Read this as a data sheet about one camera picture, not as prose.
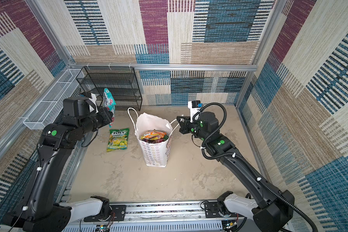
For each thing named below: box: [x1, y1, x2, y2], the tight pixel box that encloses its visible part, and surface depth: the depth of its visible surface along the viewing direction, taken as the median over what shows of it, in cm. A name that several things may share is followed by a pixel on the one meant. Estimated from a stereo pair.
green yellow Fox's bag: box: [106, 127, 131, 152], surface depth 101 cm
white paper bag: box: [127, 107, 182, 168], surface depth 81 cm
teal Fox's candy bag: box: [102, 87, 117, 129], surface depth 65 cm
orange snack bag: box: [140, 129, 167, 140], surface depth 81 cm
